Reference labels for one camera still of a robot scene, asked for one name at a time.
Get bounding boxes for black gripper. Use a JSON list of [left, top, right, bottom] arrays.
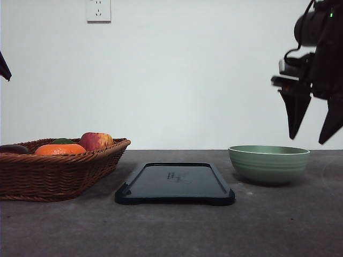
[[271, 11, 343, 145]]

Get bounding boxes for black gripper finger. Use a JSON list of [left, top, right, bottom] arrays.
[[0, 51, 12, 82]]

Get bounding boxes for light green bowl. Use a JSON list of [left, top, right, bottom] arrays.
[[228, 145, 311, 184]]

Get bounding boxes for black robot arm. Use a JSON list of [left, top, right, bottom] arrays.
[[271, 0, 343, 144]]

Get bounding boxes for brown wicker basket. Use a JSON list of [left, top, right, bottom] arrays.
[[0, 138, 131, 201]]

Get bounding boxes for dark purple plum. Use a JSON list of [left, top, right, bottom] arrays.
[[0, 145, 29, 155]]

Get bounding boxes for green lime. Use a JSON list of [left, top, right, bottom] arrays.
[[51, 138, 75, 145]]

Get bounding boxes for orange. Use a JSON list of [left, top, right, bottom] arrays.
[[34, 144, 87, 155]]

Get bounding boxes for red apple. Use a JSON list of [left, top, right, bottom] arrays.
[[80, 132, 114, 151]]

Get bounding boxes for dark green tray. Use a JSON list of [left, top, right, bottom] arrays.
[[115, 162, 235, 206]]

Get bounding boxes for white wall socket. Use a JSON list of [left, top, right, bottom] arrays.
[[86, 0, 111, 24]]

